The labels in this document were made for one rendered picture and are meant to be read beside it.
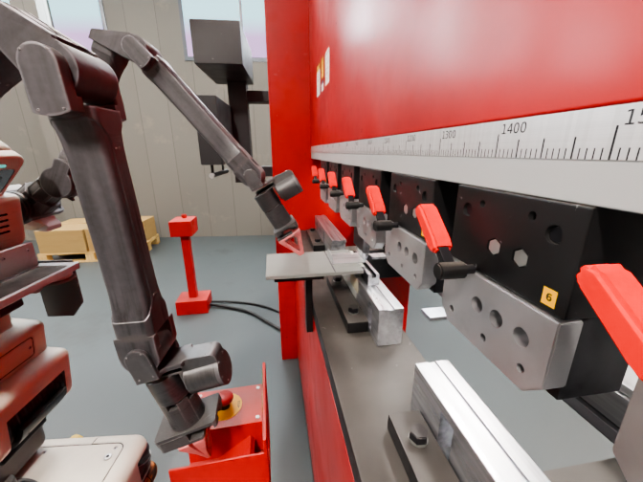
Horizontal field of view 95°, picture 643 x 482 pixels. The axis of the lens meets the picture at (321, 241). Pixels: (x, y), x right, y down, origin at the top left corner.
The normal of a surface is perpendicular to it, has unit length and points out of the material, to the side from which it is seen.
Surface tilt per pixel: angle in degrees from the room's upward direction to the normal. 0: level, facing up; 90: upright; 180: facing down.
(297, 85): 90
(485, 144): 90
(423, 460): 0
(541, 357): 90
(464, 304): 90
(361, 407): 0
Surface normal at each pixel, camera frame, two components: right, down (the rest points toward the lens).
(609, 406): -0.99, 0.05
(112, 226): 0.12, 0.29
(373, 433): 0.00, -0.96
